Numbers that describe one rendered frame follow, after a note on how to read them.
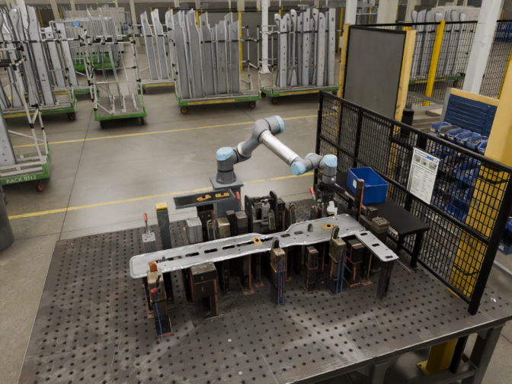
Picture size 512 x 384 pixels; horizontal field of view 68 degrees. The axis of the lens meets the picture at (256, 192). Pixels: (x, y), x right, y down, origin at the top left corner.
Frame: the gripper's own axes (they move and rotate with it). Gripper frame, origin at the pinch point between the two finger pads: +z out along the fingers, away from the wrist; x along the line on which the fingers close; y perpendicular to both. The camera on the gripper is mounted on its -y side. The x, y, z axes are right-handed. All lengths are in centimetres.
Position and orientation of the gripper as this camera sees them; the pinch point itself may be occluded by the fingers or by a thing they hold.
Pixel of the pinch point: (330, 210)
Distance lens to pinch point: 231.4
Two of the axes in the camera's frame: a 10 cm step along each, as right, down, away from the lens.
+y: -9.5, 1.7, -2.8
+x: 3.2, 4.2, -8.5
